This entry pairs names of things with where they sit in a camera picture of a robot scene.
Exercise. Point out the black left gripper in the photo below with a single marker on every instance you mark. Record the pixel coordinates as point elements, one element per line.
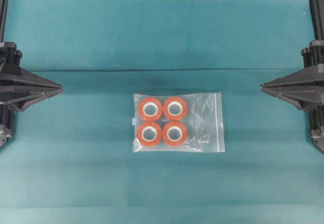
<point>24,81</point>

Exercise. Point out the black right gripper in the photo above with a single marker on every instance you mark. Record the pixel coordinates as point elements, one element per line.
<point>309,77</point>

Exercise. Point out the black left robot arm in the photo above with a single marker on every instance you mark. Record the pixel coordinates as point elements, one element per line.
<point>16,94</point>

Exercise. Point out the clear zip bag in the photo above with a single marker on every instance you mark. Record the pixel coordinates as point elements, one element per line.
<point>204,123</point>

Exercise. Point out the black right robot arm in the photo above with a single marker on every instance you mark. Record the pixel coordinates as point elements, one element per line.
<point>316,7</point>

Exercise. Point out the orange tape roll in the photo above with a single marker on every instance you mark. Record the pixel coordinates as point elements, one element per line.
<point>149,134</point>
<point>150,109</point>
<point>174,133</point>
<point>175,108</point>

